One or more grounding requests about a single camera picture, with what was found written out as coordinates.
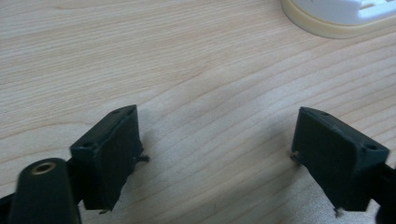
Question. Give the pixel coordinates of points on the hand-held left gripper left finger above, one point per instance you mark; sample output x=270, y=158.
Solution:
x=107, y=157

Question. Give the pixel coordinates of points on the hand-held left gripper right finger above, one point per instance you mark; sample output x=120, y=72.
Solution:
x=331, y=155

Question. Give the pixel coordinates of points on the cream round tray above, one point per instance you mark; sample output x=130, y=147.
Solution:
x=314, y=26

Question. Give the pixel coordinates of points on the white plastic box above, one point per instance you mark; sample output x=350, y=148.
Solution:
x=345, y=11

